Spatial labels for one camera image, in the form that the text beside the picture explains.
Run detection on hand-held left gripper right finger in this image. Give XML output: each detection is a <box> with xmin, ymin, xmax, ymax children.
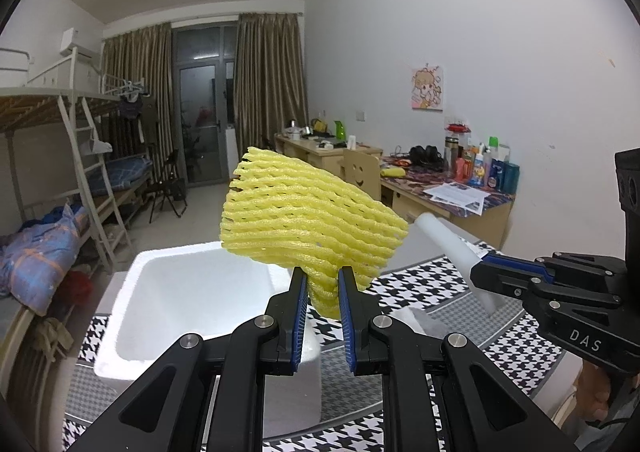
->
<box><xmin>339</xmin><ymin>268</ymin><xmax>576</xmax><ymax>452</ymax></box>

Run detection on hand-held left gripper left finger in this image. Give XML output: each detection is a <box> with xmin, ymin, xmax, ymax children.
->
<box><xmin>65</xmin><ymin>267</ymin><xmax>308</xmax><ymax>452</ymax></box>

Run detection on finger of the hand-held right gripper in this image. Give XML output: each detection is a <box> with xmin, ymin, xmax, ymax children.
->
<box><xmin>469</xmin><ymin>261</ymin><xmax>624</xmax><ymax>313</ymax></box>
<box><xmin>481</xmin><ymin>253</ymin><xmax>627</xmax><ymax>283</ymax></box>

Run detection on yellow foam net sleeve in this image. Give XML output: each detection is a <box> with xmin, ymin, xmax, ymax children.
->
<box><xmin>220</xmin><ymin>147</ymin><xmax>410</xmax><ymax>319</ymax></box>

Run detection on white foam box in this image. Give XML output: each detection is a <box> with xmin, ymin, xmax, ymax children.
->
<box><xmin>94</xmin><ymin>241</ymin><xmax>323</xmax><ymax>438</ymax></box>

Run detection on person's right hand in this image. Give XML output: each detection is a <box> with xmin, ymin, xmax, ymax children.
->
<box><xmin>579</xmin><ymin>361</ymin><xmax>617</xmax><ymax>428</ymax></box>

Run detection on wooden desk with patterned cover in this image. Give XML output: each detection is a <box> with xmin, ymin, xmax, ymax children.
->
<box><xmin>380</xmin><ymin>157</ymin><xmax>516</xmax><ymax>253</ymax></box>

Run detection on black white houndstooth cloth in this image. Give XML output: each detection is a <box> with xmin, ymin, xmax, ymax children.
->
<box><xmin>60</xmin><ymin>239</ymin><xmax>586</xmax><ymax>452</ymax></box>

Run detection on printed paper sheets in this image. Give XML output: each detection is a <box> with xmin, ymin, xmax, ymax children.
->
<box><xmin>424</xmin><ymin>182</ymin><xmax>493</xmax><ymax>217</ymax></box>

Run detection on row of toiletry bottles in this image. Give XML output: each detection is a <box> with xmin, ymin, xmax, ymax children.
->
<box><xmin>442</xmin><ymin>116</ymin><xmax>520</xmax><ymax>193</ymax></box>

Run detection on black headphones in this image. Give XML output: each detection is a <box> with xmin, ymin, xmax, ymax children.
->
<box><xmin>409</xmin><ymin>145</ymin><xmax>445</xmax><ymax>169</ymax></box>

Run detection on wooden chair with cutouts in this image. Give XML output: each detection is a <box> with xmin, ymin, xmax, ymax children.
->
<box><xmin>342</xmin><ymin>148</ymin><xmax>382</xmax><ymax>205</ymax></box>

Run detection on light wooden desk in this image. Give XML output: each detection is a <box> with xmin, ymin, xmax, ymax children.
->
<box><xmin>274</xmin><ymin>133</ymin><xmax>383</xmax><ymax>197</ymax></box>

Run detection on black folding chair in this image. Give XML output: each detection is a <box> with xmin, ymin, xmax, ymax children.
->
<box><xmin>149</xmin><ymin>149</ymin><xmax>188</xmax><ymax>223</ymax></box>

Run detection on red plastic bag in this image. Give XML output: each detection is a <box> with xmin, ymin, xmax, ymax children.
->
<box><xmin>64</xmin><ymin>271</ymin><xmax>95</xmax><ymax>305</ymax></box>

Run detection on white bed ladder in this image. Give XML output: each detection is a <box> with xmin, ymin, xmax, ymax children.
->
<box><xmin>57</xmin><ymin>94</ymin><xmax>133</xmax><ymax>273</ymax></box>

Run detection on blue checked mattress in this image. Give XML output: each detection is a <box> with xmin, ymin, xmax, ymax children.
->
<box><xmin>102</xmin><ymin>157</ymin><xmax>153</xmax><ymax>191</ymax></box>

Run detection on glass balcony door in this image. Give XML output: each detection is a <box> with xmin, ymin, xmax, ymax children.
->
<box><xmin>171</xmin><ymin>20</ymin><xmax>239</xmax><ymax>185</ymax></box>

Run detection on brown curtain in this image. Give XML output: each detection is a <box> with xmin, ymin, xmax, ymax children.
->
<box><xmin>102</xmin><ymin>22</ymin><xmax>173</xmax><ymax>183</ymax></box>
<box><xmin>235</xmin><ymin>12</ymin><xmax>310</xmax><ymax>157</ymax></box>

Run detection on beige knotted cloth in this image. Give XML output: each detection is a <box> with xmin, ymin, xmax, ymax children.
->
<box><xmin>34</xmin><ymin>317</ymin><xmax>75</xmax><ymax>363</ymax></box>

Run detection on blue plaid quilt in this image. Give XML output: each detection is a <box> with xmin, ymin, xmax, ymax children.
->
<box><xmin>0</xmin><ymin>204</ymin><xmax>93</xmax><ymax>317</ymax></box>

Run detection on dark hanging clothes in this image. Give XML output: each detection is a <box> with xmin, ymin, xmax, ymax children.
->
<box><xmin>117</xmin><ymin>94</ymin><xmax>158</xmax><ymax>147</ymax></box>

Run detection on white metal bunk bed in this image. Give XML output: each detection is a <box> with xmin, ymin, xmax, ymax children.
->
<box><xmin>0</xmin><ymin>48</ymin><xmax>126</xmax><ymax>438</ymax></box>
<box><xmin>25</xmin><ymin>44</ymin><xmax>161</xmax><ymax>233</ymax></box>

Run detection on white air conditioner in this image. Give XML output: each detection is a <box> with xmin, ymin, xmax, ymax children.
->
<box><xmin>59</xmin><ymin>28</ymin><xmax>97</xmax><ymax>57</ymax></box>

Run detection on cartoon wall poster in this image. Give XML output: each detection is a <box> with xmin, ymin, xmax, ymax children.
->
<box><xmin>411</xmin><ymin>62</ymin><xmax>445</xmax><ymax>111</ymax></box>

